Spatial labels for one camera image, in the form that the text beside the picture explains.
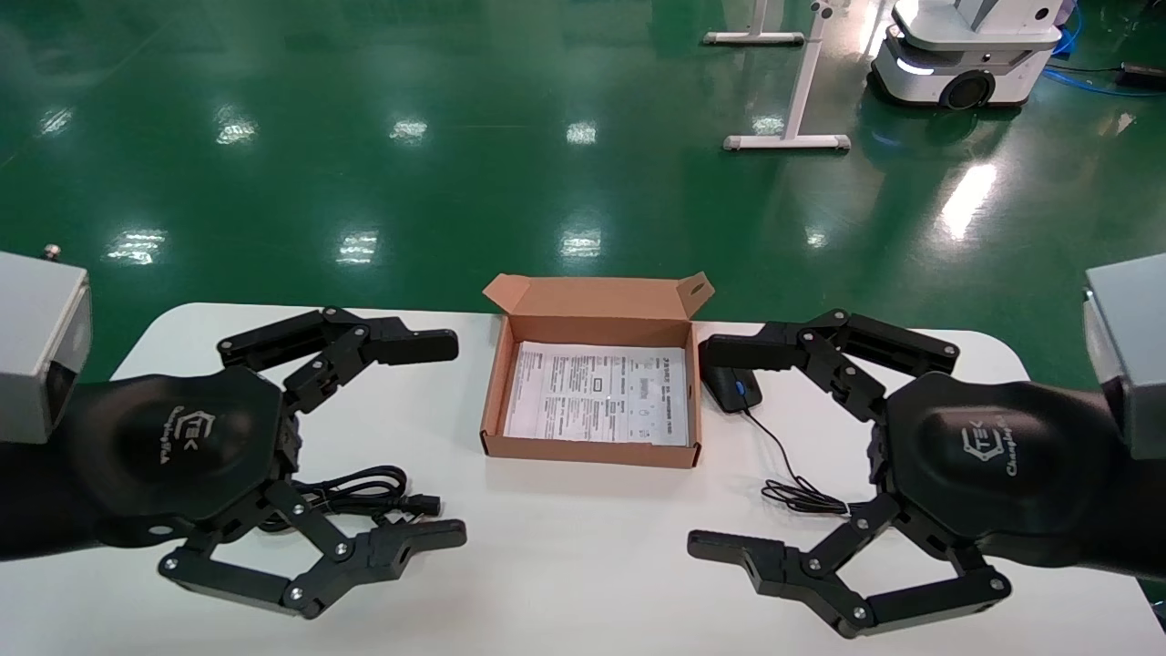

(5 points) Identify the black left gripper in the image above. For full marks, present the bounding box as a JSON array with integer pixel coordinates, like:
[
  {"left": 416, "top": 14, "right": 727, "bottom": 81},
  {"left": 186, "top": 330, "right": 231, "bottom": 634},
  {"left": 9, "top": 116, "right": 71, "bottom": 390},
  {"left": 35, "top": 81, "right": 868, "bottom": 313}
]
[{"left": 64, "top": 306, "right": 468, "bottom": 621}]

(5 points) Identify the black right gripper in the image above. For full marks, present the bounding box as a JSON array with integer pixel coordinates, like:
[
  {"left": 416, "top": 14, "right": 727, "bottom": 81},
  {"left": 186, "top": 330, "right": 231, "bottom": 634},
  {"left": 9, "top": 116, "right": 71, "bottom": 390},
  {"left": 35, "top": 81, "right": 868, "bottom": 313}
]
[{"left": 686, "top": 308, "right": 1126, "bottom": 640}]

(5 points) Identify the black power cable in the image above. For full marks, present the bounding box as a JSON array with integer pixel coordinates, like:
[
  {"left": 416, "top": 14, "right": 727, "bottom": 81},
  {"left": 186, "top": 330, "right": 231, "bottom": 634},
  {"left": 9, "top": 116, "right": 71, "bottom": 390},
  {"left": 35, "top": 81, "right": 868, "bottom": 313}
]
[{"left": 258, "top": 465, "right": 444, "bottom": 535}]

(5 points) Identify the black wired computer mouse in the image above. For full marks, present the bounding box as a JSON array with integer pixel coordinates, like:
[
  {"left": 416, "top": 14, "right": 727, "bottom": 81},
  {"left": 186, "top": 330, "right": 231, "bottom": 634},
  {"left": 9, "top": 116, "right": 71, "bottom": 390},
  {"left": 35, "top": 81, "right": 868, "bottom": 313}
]
[{"left": 701, "top": 363, "right": 863, "bottom": 518}]

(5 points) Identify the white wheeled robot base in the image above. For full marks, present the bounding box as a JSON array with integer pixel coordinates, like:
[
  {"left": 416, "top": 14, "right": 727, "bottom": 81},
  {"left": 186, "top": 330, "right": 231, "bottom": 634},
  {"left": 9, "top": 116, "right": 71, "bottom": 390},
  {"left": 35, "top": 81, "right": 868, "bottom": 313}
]
[{"left": 867, "top": 0, "right": 1066, "bottom": 112}]

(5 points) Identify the brown cardboard box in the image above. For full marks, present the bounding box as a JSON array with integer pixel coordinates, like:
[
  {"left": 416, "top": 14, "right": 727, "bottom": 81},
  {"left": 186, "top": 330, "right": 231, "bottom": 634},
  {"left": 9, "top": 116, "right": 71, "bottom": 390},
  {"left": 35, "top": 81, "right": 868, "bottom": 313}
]
[{"left": 480, "top": 272, "right": 716, "bottom": 469}]

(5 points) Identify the white printed paper sheet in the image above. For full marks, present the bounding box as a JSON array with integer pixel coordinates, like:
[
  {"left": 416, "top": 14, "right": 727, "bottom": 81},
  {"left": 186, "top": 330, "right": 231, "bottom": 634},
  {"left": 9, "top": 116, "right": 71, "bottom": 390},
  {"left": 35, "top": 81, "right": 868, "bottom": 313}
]
[{"left": 503, "top": 341, "right": 690, "bottom": 447}]

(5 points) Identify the white table leg stand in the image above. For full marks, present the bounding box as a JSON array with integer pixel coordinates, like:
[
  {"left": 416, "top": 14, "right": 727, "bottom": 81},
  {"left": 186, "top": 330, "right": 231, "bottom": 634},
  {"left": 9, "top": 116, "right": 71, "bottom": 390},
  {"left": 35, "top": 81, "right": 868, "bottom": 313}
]
[
  {"left": 722, "top": 0, "right": 853, "bottom": 153},
  {"left": 701, "top": 0, "right": 808, "bottom": 47}
]

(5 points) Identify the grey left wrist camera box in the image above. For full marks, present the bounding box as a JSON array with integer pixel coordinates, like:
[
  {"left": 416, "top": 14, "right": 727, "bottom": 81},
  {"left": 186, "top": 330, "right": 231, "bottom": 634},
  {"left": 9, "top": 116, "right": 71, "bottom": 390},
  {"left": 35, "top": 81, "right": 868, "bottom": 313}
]
[{"left": 0, "top": 244, "right": 93, "bottom": 446}]

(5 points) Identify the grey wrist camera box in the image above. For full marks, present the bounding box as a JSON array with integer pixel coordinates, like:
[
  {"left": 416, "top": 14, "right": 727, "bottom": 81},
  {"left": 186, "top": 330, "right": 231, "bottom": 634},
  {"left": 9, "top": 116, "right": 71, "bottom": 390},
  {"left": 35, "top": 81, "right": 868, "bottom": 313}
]
[
  {"left": 1081, "top": 252, "right": 1166, "bottom": 462},
  {"left": 0, "top": 244, "right": 93, "bottom": 446}
]

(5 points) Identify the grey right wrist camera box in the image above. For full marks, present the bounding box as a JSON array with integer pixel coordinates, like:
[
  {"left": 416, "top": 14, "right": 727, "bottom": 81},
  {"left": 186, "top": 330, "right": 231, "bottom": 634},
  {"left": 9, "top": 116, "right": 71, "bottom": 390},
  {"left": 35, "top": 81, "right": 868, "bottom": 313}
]
[{"left": 1081, "top": 252, "right": 1166, "bottom": 462}]

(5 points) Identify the blue floor cable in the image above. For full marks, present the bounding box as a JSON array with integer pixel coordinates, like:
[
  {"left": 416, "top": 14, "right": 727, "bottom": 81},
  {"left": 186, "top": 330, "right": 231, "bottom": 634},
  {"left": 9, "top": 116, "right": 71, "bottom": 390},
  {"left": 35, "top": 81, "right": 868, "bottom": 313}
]
[{"left": 1041, "top": 0, "right": 1166, "bottom": 99}]

